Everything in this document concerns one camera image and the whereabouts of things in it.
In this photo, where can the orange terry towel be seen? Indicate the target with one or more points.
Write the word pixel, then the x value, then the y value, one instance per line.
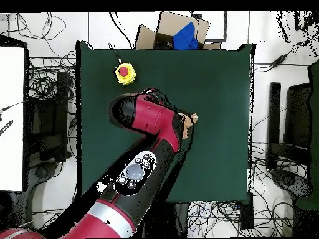
pixel 190 119

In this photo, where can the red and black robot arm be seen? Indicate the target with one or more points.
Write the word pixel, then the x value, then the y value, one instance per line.
pixel 154 117

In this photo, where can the dark green table cloth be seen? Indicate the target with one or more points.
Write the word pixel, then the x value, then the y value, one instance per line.
pixel 211 99

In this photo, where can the yellow emergency stop button box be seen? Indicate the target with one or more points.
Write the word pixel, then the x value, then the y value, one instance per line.
pixel 123 74

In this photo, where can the blue garment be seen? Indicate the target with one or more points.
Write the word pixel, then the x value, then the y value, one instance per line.
pixel 185 37

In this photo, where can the black stand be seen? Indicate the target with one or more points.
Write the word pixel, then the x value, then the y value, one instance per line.
pixel 274 112
pixel 61 112

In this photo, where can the brown cardboard box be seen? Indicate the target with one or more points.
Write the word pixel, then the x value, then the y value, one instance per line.
pixel 167 23

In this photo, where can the black framed white panel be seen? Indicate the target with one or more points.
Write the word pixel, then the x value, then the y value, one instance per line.
pixel 225 25

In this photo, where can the black chair base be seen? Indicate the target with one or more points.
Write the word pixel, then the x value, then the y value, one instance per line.
pixel 286 180

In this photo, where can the black striped bar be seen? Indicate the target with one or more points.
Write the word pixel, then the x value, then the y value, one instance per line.
pixel 6 127

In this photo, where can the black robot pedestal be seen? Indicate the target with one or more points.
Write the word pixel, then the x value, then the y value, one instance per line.
pixel 182 219

